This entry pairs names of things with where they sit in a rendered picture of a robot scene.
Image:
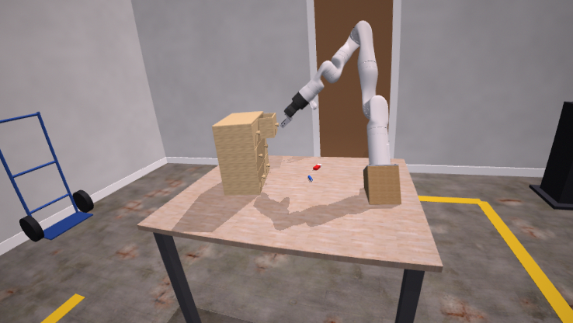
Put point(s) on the small wooden chest of drawers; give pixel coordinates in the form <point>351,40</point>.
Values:
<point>236,154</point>

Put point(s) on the light wooden drawer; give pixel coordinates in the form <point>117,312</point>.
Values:
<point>268,126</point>
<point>258,155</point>
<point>266,164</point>
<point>261,176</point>
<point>264,146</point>
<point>256,132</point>

